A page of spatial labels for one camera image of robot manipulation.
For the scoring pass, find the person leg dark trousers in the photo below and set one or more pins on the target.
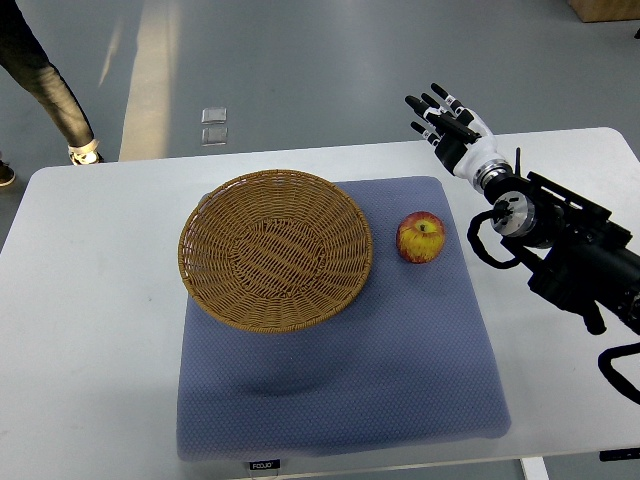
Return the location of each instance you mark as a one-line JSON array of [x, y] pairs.
[[25, 60]]

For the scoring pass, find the black table label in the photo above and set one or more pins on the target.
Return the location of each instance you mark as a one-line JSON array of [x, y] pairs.
[[264, 465]]

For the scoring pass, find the metal floor plate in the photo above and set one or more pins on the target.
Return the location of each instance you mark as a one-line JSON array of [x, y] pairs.
[[214, 115], [214, 136]]

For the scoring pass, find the red yellow apple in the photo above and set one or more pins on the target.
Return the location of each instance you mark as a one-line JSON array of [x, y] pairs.
[[420, 237]]

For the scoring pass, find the upper metal floor plate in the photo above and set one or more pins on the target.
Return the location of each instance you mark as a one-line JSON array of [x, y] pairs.
[[214, 115]]

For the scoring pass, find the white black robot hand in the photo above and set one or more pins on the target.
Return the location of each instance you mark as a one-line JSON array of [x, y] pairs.
[[461, 140]]

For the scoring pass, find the black table control panel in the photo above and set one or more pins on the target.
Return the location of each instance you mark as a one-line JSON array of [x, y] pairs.
[[619, 455]]

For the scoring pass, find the white sneaker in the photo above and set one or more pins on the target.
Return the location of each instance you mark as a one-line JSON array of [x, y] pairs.
[[85, 155]]

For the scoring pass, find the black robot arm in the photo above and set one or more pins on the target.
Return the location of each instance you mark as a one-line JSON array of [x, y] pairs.
[[578, 257]]

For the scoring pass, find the dark shoe at edge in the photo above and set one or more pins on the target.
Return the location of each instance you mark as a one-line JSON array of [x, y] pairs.
[[7, 174]]

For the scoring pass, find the blue grey cushion mat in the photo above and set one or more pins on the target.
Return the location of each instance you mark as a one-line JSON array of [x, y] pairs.
[[409, 361]]

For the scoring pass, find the brown wicker basket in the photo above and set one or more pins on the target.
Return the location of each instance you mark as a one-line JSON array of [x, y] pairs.
[[275, 251]]

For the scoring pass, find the lower metal floor plate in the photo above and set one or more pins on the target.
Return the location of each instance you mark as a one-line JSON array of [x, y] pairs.
[[214, 136]]

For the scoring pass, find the wooden box corner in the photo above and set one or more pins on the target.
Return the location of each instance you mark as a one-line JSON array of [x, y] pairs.
[[592, 11]]

